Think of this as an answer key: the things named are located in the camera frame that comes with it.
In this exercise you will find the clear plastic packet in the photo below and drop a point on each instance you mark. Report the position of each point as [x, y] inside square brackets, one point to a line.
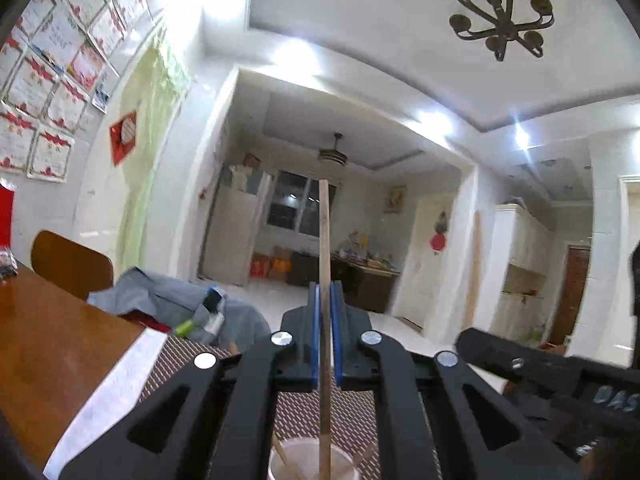
[7, 264]

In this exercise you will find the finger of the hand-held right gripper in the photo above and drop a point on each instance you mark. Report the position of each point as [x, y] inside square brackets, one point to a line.
[520, 360]

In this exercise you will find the red hanging door ornament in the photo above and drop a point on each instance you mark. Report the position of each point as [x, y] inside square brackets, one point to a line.
[439, 241]

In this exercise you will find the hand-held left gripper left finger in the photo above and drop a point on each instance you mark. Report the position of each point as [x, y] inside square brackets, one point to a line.
[314, 340]

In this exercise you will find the ceiling fan lamp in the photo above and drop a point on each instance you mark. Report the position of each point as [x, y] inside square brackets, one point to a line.
[332, 156]

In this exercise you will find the red box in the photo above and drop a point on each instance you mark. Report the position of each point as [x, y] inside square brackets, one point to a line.
[6, 220]

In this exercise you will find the brown dotted table mat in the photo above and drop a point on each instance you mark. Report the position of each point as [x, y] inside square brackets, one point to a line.
[190, 345]

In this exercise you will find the wall of red-trimmed certificates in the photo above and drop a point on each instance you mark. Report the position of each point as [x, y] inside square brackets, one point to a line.
[55, 70]

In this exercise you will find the dark wooden sideboard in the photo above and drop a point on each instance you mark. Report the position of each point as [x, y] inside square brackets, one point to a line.
[372, 290]

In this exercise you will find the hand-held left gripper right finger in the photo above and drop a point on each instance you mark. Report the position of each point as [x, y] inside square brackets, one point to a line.
[337, 340]

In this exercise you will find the white table cloth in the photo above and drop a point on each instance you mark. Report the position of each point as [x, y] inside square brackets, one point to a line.
[110, 395]

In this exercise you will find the red diamond wall decoration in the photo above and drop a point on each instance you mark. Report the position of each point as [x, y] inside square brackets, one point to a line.
[123, 136]

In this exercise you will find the brown wooden chair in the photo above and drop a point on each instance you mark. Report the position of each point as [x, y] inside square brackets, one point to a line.
[70, 260]

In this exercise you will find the grey jacket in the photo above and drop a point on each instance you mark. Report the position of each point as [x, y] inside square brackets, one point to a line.
[160, 290]

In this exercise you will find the dark window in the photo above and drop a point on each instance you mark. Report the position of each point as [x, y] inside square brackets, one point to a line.
[292, 205]

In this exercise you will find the white door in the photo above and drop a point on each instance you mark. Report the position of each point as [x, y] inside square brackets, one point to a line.
[420, 285]

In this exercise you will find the small wall photo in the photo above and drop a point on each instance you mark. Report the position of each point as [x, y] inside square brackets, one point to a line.
[104, 91]

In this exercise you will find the dark metal chandelier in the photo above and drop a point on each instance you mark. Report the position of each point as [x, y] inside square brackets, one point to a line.
[505, 20]

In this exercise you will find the light green curtain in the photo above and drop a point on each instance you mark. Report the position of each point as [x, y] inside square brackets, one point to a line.
[155, 125]

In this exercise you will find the tall white cabinet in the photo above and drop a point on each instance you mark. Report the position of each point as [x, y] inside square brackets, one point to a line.
[522, 245]

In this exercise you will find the clutter of small goods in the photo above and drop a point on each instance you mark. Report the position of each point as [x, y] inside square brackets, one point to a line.
[360, 252]

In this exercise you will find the wooden pole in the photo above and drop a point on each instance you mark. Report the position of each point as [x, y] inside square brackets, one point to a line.
[472, 270]

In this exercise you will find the bundle of chopsticks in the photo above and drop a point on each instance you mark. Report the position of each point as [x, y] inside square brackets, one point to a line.
[283, 452]

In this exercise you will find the pink cup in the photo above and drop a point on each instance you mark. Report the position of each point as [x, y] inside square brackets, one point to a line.
[345, 461]

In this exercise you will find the brown wooden door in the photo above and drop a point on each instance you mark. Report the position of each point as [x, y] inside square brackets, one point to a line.
[575, 290]

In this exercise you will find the light wooden chopstick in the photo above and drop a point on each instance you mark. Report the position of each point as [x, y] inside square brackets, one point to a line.
[324, 240]

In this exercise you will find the white refrigerator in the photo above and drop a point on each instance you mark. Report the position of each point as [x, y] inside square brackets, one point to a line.
[235, 230]

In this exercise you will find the red boxes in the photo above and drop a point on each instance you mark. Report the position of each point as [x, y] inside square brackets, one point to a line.
[272, 266]

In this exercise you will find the framed wall picture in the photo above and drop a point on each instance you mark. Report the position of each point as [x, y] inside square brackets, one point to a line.
[395, 200]

